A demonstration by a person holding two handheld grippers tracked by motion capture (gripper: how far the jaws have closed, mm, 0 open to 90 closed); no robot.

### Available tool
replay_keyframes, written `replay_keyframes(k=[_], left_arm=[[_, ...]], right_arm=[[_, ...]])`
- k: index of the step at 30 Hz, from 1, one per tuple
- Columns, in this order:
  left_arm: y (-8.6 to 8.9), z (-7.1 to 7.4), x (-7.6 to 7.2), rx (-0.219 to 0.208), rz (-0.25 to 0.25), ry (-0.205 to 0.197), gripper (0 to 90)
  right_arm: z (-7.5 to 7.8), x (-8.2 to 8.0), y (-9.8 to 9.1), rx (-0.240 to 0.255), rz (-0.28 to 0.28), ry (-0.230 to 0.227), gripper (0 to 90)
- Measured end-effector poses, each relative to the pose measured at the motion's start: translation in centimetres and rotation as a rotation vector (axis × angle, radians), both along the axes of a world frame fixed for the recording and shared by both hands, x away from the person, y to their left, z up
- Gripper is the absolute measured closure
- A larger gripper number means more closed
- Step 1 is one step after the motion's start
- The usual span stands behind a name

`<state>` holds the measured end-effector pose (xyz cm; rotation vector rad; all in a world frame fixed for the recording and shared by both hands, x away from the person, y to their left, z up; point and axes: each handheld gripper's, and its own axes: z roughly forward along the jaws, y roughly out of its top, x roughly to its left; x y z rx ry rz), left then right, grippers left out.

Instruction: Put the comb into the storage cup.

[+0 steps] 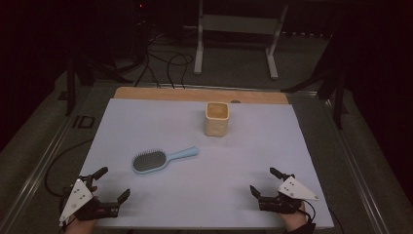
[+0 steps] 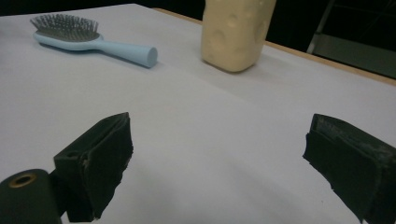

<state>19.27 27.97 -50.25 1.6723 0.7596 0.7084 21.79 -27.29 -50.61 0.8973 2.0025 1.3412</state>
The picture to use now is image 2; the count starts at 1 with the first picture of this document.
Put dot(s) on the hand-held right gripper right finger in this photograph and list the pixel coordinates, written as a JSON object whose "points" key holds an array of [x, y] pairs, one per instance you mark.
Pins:
{"points": [[351, 161]]}

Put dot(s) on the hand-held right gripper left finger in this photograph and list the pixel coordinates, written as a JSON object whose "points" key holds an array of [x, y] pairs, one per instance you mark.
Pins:
{"points": [[96, 155]]}

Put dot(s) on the light blue hairbrush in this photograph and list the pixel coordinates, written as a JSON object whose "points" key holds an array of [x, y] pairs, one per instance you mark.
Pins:
{"points": [[93, 43]]}

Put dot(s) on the beige dimpled holder cup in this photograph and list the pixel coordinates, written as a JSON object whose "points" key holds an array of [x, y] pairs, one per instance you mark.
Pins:
{"points": [[233, 37]]}

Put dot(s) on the white table sheet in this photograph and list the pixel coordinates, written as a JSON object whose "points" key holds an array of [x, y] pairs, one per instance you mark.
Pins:
{"points": [[199, 124]]}

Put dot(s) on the grey metal stand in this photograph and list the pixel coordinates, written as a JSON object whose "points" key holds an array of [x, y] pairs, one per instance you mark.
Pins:
{"points": [[351, 53]]}

